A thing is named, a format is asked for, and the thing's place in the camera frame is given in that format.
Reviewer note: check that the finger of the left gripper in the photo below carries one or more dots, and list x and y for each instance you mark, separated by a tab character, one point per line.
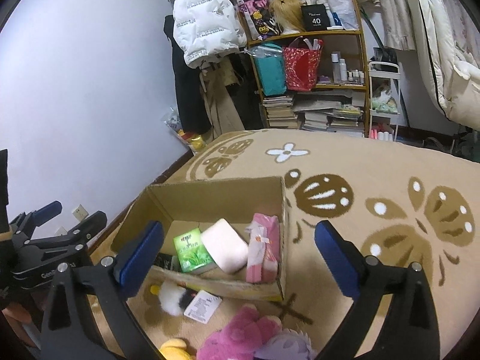
82	233
26	223

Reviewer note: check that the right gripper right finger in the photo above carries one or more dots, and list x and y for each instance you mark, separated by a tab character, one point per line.
410	329

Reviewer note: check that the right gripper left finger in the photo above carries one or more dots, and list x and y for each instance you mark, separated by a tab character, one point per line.
69	329

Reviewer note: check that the white fluffy duck plush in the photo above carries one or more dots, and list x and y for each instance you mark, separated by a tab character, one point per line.
173	298

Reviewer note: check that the black tissue pack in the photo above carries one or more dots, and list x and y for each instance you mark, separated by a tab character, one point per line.
167	262

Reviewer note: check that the yellow plush toy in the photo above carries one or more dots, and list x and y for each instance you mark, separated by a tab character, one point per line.
175	349

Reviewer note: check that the green tissue pack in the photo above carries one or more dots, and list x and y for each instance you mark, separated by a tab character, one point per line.
192	254

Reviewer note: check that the purple haired doll plush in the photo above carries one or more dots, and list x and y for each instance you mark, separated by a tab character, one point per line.
287	344

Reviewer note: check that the pink swirl cushion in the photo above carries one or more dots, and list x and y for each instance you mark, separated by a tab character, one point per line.
228	250

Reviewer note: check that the pink bear plush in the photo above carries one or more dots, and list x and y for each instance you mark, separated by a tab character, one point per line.
246	332

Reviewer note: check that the pink tissue pack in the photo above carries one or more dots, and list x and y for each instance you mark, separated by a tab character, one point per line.
264	249

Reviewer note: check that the white paper tag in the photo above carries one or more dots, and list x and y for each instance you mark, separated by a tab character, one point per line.
202	307

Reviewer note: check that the beige patterned carpet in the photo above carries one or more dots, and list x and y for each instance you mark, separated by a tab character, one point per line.
398	203

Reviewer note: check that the plastic bag of toys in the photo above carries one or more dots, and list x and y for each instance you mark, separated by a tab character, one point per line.
193	141

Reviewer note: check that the open cardboard box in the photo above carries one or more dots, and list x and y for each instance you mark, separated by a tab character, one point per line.
240	223

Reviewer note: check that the black hanging coat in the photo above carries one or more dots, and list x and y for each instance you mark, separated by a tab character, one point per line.
189	101

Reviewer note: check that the beige trench coat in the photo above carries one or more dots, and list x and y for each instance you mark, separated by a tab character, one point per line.
221	111

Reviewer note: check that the stack of books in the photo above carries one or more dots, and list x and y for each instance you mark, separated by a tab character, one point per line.
279	112

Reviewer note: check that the white puffer jacket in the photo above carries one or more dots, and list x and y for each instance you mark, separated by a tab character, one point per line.
207	30

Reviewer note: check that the white trolley cart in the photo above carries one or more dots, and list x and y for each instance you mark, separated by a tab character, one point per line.
384	111

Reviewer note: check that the teal bag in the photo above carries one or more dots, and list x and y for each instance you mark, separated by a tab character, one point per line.
270	67

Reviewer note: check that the wooden bookshelf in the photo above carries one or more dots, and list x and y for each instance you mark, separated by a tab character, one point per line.
342	71

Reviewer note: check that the red gift bag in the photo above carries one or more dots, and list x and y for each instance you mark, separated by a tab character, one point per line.
302	58

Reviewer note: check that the blonde wig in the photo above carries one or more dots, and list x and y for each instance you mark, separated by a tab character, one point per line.
288	15

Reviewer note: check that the black box marked 40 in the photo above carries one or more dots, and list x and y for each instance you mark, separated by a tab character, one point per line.
315	17

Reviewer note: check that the upper wall socket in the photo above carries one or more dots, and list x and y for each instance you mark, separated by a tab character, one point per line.
80	213

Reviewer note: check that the wall socket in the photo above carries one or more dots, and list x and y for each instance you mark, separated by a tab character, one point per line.
61	231
80	213

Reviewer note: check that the lower wall socket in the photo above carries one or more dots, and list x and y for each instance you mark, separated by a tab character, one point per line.
61	231

